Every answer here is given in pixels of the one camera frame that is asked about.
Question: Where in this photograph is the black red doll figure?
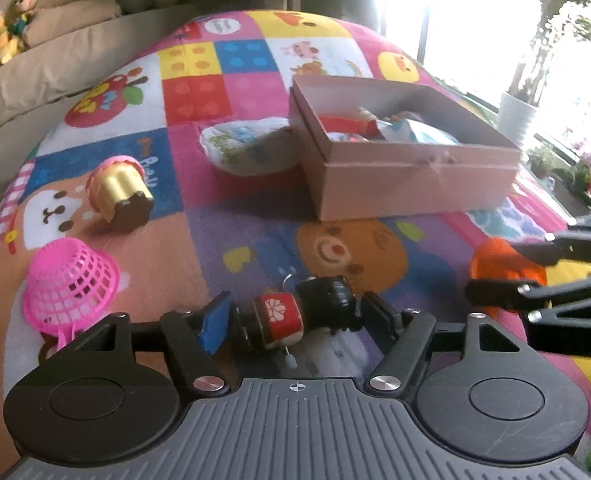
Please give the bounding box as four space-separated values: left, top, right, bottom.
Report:
230 275 361 370

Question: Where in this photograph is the orange plastic cup toy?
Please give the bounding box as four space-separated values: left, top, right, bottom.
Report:
465 237 548 309

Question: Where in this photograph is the red plastic plate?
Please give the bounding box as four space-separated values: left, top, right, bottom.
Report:
318 115 379 138

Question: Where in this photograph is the pink plastic basket scoop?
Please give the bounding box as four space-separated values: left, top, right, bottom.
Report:
21 237 121 362

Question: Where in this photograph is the white plant pot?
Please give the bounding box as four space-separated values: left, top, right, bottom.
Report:
497 92 537 150

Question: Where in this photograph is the gold pink cupcake toy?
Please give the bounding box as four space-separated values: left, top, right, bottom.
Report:
85 155 154 233

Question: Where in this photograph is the colourful cartoon play mat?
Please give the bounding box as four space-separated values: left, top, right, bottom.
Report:
0 10 591 479

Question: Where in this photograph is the pink cardboard box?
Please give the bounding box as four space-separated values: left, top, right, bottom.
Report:
289 75 521 221

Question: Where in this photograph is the white printed pouch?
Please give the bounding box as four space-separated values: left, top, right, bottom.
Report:
199 117 299 177

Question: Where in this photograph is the white blue packet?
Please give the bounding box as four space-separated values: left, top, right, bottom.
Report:
376 113 459 145

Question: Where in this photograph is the beige sofa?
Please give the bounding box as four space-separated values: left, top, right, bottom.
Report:
0 0 197 202

